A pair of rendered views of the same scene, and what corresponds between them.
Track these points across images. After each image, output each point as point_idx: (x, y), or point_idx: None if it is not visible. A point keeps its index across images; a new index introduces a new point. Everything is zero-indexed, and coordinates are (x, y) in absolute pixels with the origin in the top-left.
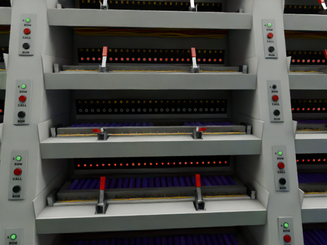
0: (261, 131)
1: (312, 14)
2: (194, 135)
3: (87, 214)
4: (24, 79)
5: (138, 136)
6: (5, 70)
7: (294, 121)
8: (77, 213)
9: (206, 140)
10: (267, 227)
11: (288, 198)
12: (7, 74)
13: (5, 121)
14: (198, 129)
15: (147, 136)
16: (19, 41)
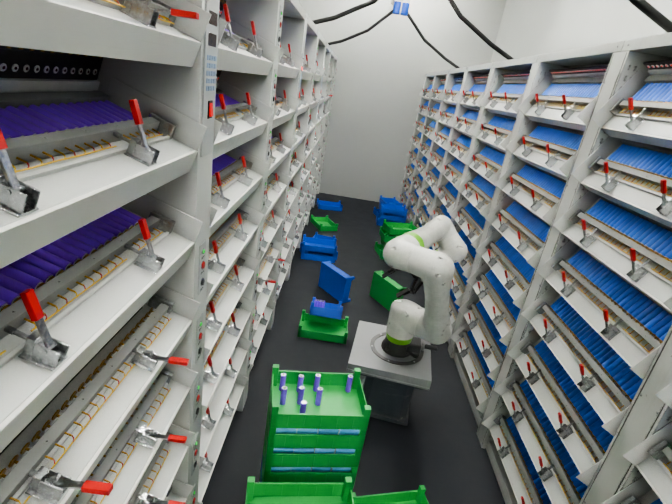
0: (280, 247)
1: (291, 177)
2: (272, 261)
3: (256, 322)
4: (257, 270)
5: (259, 272)
6: (241, 267)
7: (284, 237)
8: (254, 325)
9: (274, 261)
10: (274, 287)
11: (278, 272)
12: (254, 271)
13: (252, 299)
14: (279, 259)
15: (260, 270)
16: (258, 247)
